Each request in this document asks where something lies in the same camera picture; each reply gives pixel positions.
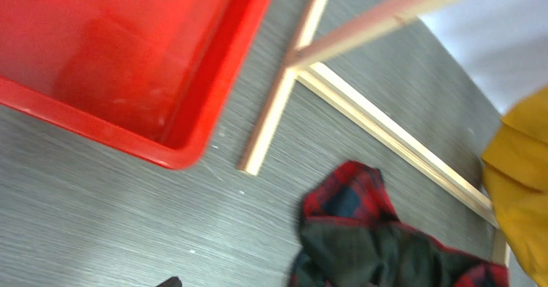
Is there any wooden clothes rack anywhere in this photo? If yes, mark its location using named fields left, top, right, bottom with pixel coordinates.
left=237, top=0, right=514, bottom=269

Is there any red plastic bin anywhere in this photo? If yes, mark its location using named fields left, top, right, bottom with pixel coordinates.
left=1, top=0, right=271, bottom=169

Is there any red plaid garment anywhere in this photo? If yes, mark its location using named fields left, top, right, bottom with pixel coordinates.
left=289, top=160, right=509, bottom=286

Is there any yellow pleated skirt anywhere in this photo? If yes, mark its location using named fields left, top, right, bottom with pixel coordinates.
left=482, top=87, right=547, bottom=286

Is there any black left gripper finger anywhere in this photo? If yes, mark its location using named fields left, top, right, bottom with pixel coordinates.
left=156, top=277, right=182, bottom=287

